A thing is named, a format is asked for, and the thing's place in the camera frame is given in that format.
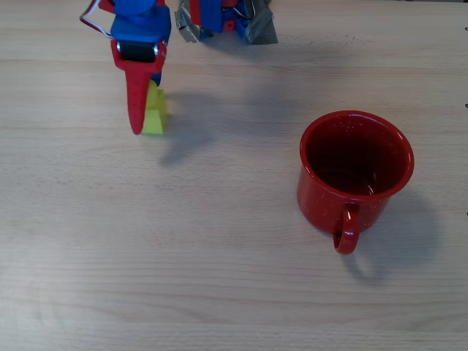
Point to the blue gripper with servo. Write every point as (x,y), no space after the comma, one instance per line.
(138,51)

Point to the yellow-green toy block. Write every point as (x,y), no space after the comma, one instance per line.
(157,117)

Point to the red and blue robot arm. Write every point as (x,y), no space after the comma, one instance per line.
(210,14)

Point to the red enamel mug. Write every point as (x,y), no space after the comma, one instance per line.
(318,204)

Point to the grey duct tape piece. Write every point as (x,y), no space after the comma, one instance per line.
(261,31)
(188,29)

